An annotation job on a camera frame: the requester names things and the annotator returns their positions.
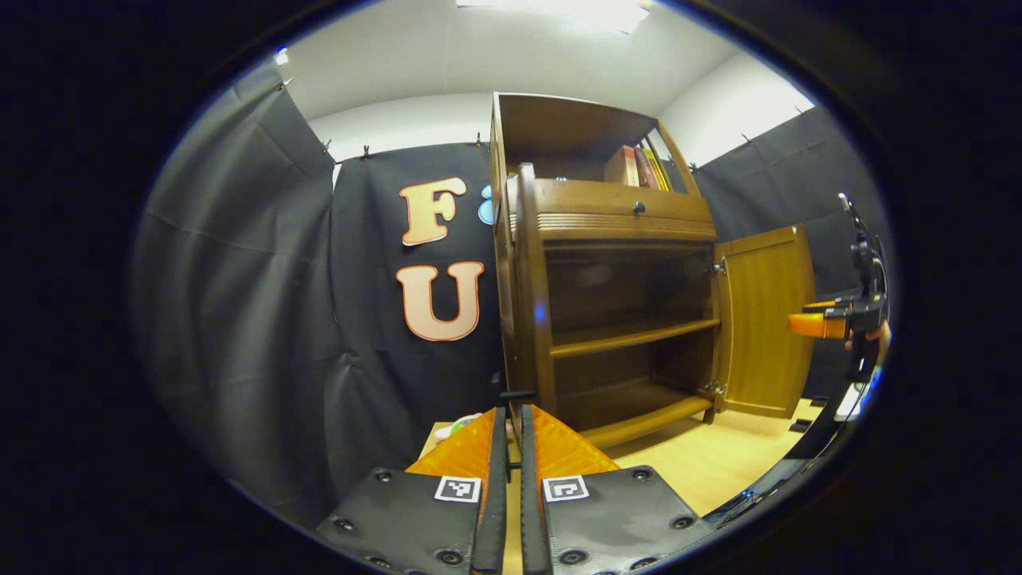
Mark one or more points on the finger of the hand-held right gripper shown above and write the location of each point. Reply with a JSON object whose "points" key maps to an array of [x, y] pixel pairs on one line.
{"points": [[818, 326], [822, 304]]}

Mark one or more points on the green pink toy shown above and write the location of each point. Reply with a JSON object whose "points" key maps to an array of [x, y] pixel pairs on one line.
{"points": [[459, 425]]}

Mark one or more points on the wooden inner shelf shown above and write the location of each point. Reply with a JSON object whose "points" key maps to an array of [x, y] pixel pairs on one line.
{"points": [[631, 335]]}

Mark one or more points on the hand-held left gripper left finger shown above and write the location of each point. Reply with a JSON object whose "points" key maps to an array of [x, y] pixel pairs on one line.
{"points": [[495, 511]]}

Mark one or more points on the beige red book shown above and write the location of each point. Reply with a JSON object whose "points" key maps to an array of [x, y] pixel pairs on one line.
{"points": [[621, 166]]}

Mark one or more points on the black backdrop cloth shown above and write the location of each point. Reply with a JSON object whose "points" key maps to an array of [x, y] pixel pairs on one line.
{"points": [[255, 279]]}

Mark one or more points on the wooden shoe cabinet door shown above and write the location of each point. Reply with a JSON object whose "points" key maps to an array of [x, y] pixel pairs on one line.
{"points": [[533, 279], [758, 319]]}

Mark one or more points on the yellow book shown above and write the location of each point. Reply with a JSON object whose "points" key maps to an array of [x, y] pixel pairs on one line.
{"points": [[661, 169]]}

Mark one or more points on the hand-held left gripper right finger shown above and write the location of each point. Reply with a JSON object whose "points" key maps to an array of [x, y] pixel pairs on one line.
{"points": [[531, 511]]}

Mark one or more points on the large ceiling light panel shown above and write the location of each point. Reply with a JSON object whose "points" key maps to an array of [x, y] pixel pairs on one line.
{"points": [[559, 9]]}

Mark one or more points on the dark brown book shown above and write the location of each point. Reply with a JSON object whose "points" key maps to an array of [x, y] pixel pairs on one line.
{"points": [[645, 169]]}

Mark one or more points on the wooden double-door shoe cabinet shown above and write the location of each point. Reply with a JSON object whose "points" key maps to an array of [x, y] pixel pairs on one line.
{"points": [[623, 228]]}

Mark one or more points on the wooden drawer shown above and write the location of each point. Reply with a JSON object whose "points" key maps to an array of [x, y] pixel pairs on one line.
{"points": [[607, 200]]}

